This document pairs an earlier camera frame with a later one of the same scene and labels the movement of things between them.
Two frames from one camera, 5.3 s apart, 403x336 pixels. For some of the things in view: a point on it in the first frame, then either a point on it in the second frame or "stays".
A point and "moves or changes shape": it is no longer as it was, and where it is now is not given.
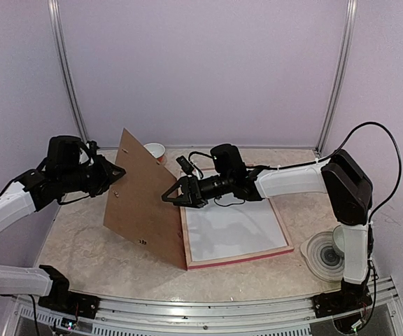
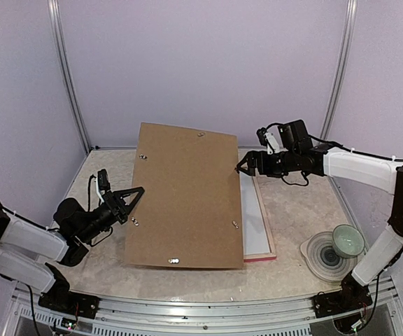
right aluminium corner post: (339, 77) stays
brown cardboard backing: (135, 208) moves or changes shape
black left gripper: (105, 174) -> (125, 209)
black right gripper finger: (194, 204) -> (251, 171)
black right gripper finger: (185, 199) -> (251, 158)
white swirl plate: (322, 259) stays
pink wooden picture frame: (232, 258) -> (254, 257)
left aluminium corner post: (56, 18) stays
